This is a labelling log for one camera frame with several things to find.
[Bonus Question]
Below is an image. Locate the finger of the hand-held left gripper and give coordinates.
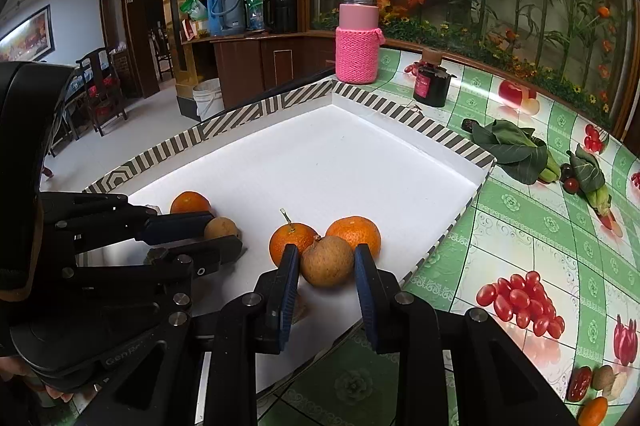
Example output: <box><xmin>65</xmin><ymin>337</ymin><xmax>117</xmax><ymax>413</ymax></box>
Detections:
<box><xmin>75</xmin><ymin>235</ymin><xmax>244</xmax><ymax>293</ymax></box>
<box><xmin>42</xmin><ymin>193</ymin><xmax>216</xmax><ymax>247</ymax></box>

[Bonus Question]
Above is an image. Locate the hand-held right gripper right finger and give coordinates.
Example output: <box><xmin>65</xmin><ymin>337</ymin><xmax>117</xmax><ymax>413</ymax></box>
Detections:
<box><xmin>354</xmin><ymin>243</ymin><xmax>581</xmax><ymax>426</ymax></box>

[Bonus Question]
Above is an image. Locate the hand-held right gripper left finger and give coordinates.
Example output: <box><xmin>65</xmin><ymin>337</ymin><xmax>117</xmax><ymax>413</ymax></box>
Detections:
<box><xmin>75</xmin><ymin>243</ymin><xmax>302</xmax><ymax>426</ymax></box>

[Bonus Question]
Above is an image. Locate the small tan round fruit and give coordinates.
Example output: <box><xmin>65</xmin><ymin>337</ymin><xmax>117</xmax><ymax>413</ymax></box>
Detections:
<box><xmin>204</xmin><ymin>217</ymin><xmax>240</xmax><ymax>241</ymax></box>

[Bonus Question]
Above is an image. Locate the large brown round fruit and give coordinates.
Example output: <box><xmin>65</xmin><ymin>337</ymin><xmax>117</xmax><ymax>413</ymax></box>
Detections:
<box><xmin>299</xmin><ymin>236</ymin><xmax>357</xmax><ymax>288</ymax></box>

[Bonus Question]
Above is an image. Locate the orange with stem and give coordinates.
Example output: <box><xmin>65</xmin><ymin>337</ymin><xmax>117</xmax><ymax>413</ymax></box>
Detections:
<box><xmin>269</xmin><ymin>208</ymin><xmax>321</xmax><ymax>268</ymax></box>

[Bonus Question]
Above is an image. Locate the striped-edge white cardboard tray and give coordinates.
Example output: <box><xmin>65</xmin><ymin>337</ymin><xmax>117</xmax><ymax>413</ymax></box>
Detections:
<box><xmin>82</xmin><ymin>78</ymin><xmax>496</xmax><ymax>399</ymax></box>

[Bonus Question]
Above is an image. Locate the person's left hand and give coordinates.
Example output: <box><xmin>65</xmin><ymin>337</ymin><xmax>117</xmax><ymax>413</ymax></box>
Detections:
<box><xmin>0</xmin><ymin>353</ymin><xmax>101</xmax><ymax>407</ymax></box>

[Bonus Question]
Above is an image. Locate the dark wooden chair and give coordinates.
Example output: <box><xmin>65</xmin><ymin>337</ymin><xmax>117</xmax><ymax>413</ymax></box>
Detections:
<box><xmin>75</xmin><ymin>47</ymin><xmax>128</xmax><ymax>137</ymax></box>

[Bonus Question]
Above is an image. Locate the white plastic bucket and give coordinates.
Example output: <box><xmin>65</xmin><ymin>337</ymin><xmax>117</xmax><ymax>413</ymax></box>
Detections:
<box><xmin>192</xmin><ymin>78</ymin><xmax>226</xmax><ymax>122</ymax></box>

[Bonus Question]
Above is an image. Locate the green fruit-print tablecloth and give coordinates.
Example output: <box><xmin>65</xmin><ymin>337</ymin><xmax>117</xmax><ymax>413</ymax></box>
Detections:
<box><xmin>255</xmin><ymin>46</ymin><xmax>640</xmax><ymax>426</ymax></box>

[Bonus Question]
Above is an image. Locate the wooden side cabinet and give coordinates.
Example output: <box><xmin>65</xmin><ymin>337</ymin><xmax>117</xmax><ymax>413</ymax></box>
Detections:
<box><xmin>210</xmin><ymin>31</ymin><xmax>341</xmax><ymax>109</ymax></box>

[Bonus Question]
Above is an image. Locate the bok choy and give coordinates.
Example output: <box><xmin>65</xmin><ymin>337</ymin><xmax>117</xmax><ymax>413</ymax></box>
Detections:
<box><xmin>471</xmin><ymin>118</ymin><xmax>560</xmax><ymax>185</ymax></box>

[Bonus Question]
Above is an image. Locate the green snack packet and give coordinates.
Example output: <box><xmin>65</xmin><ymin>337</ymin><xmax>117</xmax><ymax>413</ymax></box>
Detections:
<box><xmin>180</xmin><ymin>0</ymin><xmax>208</xmax><ymax>21</ymax></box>

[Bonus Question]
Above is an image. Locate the dark glass jar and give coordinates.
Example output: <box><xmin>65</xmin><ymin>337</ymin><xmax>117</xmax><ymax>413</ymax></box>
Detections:
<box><xmin>412</xmin><ymin>47</ymin><xmax>458</xmax><ymax>108</ymax></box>

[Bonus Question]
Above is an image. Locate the blue thermos jug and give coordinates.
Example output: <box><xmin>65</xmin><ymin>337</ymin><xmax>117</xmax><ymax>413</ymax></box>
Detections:
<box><xmin>206</xmin><ymin>0</ymin><xmax>247</xmax><ymax>34</ymax></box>

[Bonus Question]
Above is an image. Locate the clear plastic bottle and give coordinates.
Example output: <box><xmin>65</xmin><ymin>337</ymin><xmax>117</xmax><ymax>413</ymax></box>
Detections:
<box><xmin>244</xmin><ymin>0</ymin><xmax>266</xmax><ymax>32</ymax></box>

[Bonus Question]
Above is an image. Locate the red date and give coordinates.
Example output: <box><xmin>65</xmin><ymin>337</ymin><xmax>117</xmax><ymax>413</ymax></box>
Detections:
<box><xmin>567</xmin><ymin>366</ymin><xmax>594</xmax><ymax>403</ymax></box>

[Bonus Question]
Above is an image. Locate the dark red round fruit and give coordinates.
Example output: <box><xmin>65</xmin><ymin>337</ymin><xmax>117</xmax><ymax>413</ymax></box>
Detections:
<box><xmin>559</xmin><ymin>163</ymin><xmax>581</xmax><ymax>194</ymax></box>

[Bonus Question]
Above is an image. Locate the pink knit-sleeve bottle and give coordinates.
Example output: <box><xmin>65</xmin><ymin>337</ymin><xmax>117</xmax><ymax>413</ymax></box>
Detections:
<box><xmin>335</xmin><ymin>0</ymin><xmax>385</xmax><ymax>84</ymax></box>

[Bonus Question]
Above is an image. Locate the black kettle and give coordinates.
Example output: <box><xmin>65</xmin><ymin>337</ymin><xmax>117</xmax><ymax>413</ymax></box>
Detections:
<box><xmin>264</xmin><ymin>0</ymin><xmax>301</xmax><ymax>34</ymax></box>

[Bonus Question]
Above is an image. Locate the dark brown round fruit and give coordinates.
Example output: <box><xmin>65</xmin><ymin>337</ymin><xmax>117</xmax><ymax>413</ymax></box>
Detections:
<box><xmin>591</xmin><ymin>364</ymin><xmax>615</xmax><ymax>391</ymax></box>

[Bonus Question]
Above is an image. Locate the corn cob with green leaves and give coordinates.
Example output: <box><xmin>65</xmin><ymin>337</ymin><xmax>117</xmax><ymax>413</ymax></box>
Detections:
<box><xmin>567</xmin><ymin>143</ymin><xmax>613</xmax><ymax>212</ymax></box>

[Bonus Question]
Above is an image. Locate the pale food chunk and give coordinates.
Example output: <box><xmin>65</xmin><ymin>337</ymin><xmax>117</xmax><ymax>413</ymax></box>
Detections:
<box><xmin>602</xmin><ymin>372</ymin><xmax>628</xmax><ymax>402</ymax></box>

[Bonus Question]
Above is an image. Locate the framed wall painting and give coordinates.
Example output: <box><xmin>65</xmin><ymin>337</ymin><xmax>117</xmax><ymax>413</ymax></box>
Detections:
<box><xmin>0</xmin><ymin>4</ymin><xmax>53</xmax><ymax>62</ymax></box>

